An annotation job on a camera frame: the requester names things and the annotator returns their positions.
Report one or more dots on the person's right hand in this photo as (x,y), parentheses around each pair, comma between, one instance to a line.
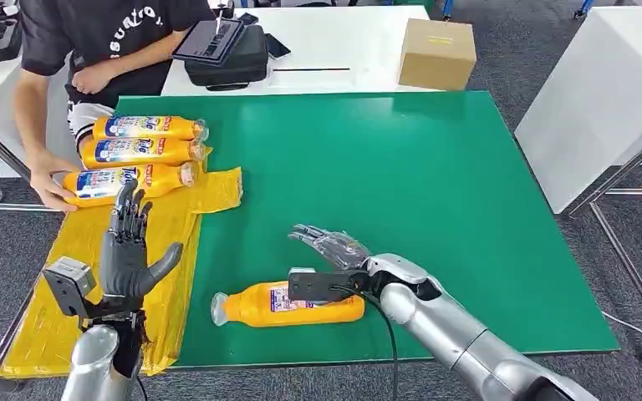
(49,171)

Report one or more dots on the person's left hand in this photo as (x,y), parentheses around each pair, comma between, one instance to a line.
(93,78)

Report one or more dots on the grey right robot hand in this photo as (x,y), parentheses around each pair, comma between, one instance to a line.
(337,249)

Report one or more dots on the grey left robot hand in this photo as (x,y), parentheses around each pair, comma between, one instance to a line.
(124,265)

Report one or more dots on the orange drink bottle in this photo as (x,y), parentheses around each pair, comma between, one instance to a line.
(149,127)
(132,152)
(254,307)
(94,182)

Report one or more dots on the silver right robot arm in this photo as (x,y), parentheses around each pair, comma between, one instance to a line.
(454,337)

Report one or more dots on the person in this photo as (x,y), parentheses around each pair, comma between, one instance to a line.
(105,39)

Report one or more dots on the yellow sheet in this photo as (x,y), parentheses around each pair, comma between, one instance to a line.
(77,249)

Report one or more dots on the green mat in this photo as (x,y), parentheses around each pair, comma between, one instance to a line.
(409,193)

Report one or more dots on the black tablet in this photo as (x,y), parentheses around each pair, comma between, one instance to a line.
(207,41)

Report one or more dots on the black bag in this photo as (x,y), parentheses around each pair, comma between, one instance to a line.
(238,63)

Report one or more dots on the thin black rod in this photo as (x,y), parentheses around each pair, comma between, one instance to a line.
(310,70)

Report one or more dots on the black phone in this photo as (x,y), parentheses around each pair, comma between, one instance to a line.
(278,46)

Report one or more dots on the long white table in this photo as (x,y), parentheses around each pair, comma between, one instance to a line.
(332,39)

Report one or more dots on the cardboard box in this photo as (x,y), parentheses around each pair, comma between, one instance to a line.
(436,54)

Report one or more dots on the white table with metal legs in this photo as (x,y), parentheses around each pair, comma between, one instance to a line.
(592,99)

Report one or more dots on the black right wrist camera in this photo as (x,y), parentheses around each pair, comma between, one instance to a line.
(315,285)

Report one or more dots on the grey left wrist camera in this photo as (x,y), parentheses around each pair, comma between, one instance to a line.
(69,285)

